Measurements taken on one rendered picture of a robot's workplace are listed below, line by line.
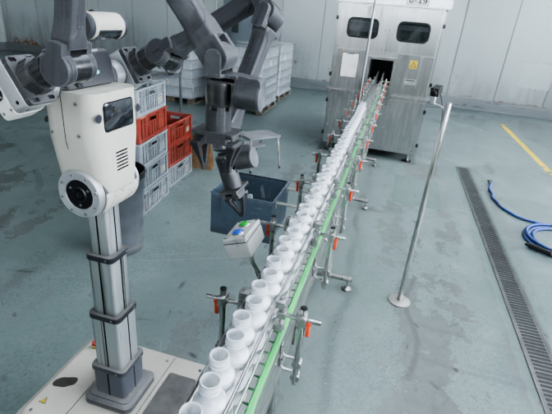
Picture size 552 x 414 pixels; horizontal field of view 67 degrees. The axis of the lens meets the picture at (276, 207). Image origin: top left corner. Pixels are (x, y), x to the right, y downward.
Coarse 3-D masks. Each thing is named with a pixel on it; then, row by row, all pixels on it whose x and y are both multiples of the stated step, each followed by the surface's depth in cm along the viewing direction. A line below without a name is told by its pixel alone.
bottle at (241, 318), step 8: (240, 312) 88; (248, 312) 87; (232, 320) 86; (240, 320) 85; (248, 320) 86; (232, 328) 87; (240, 328) 85; (248, 328) 86; (248, 336) 86; (248, 344) 86; (248, 376) 91
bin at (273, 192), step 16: (240, 176) 226; (256, 176) 223; (256, 192) 227; (272, 192) 224; (304, 192) 212; (224, 208) 200; (240, 208) 198; (256, 208) 196; (272, 208) 193; (224, 224) 204
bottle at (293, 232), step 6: (288, 228) 123; (294, 228) 124; (288, 234) 122; (294, 234) 121; (294, 240) 122; (294, 246) 122; (300, 246) 123; (294, 252) 123; (294, 258) 124; (294, 270) 126; (294, 276) 127
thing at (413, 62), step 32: (352, 0) 526; (384, 0) 517; (416, 0) 507; (448, 0) 498; (352, 32) 544; (384, 32) 533; (416, 32) 523; (384, 64) 592; (416, 64) 537; (352, 96) 574; (384, 96) 571; (416, 96) 552; (384, 128) 579; (416, 128) 567
